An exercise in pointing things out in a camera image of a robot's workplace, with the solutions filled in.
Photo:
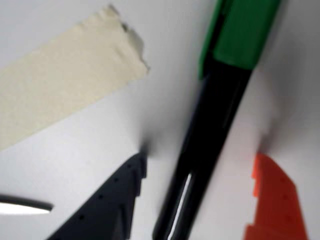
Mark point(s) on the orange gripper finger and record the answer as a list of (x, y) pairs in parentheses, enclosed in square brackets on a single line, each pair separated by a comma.
[(280, 205)]

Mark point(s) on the green and black marker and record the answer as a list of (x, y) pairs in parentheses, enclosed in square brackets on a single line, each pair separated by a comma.
[(210, 125)]

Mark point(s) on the long beige masking tape strip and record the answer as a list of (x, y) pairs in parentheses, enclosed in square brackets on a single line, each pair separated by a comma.
[(67, 80)]

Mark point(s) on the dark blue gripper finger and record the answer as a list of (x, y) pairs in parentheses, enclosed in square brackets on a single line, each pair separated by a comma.
[(105, 207)]

